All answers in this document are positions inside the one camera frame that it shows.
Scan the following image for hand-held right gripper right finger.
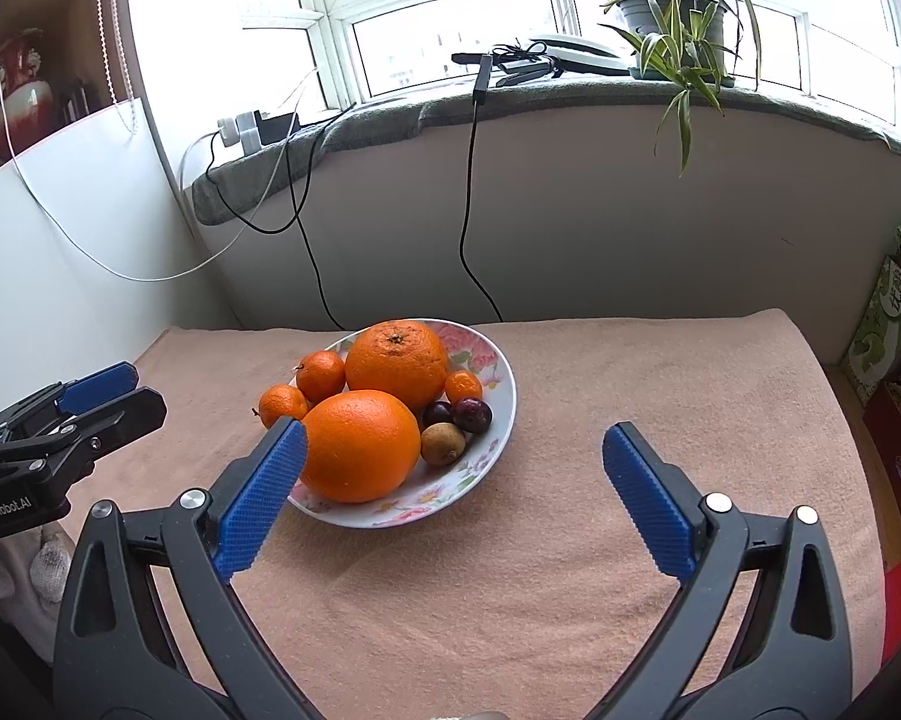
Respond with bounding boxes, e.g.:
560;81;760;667
585;422;855;720

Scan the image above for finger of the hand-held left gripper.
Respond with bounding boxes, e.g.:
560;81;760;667
0;386;168;484
0;361;140;437

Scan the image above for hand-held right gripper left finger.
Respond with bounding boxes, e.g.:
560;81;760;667
52;418;327;720

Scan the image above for tangerine with long stem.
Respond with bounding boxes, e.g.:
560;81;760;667
251;384;310;428

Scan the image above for smooth orange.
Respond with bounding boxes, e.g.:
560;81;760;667
298;388;422;505

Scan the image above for floral ceramic plate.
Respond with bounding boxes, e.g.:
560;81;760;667
285;318;518;529

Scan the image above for brown kiwi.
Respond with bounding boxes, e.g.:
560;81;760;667
420;422;468;467

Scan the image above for large rough-skinned orange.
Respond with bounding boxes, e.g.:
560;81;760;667
344;319;450;412

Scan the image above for red plum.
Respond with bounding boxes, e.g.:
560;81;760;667
451;396;492;436

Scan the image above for small tangerine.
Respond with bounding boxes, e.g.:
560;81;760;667
444;370;484;406

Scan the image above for person's left hand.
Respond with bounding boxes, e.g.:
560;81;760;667
0;526;72;616

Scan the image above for green snack package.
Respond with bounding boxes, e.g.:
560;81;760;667
844;220;901;406

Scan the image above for red ceramic vase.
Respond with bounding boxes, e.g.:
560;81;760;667
0;28;53;166

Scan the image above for wooden bookshelf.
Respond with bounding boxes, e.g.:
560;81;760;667
0;0;132;173

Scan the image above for grey windowsill mat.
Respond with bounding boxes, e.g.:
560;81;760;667
182;79;901;227

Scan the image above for potted spider plant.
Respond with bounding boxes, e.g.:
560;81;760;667
551;0;770;177

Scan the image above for white cable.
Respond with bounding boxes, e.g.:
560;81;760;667
0;7;324;282

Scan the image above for black power cable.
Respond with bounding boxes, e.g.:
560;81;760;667
206;101;357;331

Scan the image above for white window frame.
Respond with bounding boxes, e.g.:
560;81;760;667
236;0;901;143

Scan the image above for black ring light cable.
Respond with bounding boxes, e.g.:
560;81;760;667
459;52;505;323

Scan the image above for white ring light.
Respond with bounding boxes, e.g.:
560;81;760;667
450;34;631;87

